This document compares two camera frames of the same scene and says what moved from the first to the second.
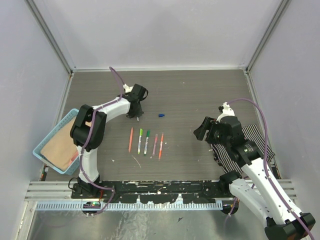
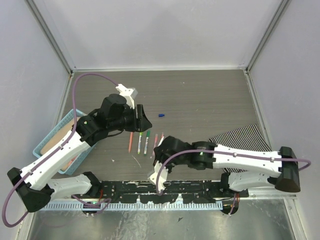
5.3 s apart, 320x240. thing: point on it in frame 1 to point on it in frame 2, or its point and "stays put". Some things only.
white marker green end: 146,144 stays put
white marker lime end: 141,134 stays put
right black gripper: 200,132 to 158,155
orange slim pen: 131,139 stays put
